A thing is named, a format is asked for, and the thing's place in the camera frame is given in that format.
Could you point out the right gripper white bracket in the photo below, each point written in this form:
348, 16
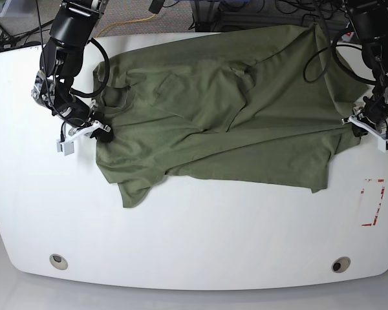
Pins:
97, 126

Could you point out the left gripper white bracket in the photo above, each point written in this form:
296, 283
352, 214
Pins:
363, 125

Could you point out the olive green T-shirt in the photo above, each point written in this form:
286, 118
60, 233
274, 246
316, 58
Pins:
254, 105

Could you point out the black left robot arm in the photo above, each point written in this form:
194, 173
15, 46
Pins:
369, 21

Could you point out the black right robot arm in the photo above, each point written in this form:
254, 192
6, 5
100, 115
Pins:
60, 62

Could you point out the red tape rectangle marking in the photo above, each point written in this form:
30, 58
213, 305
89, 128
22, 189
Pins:
371, 197

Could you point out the right table grommet hole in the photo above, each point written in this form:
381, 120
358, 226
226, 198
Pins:
341, 264

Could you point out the table grommet hole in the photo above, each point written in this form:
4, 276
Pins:
58, 262
341, 264

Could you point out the left table grommet hole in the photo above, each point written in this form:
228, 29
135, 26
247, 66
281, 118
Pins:
58, 262

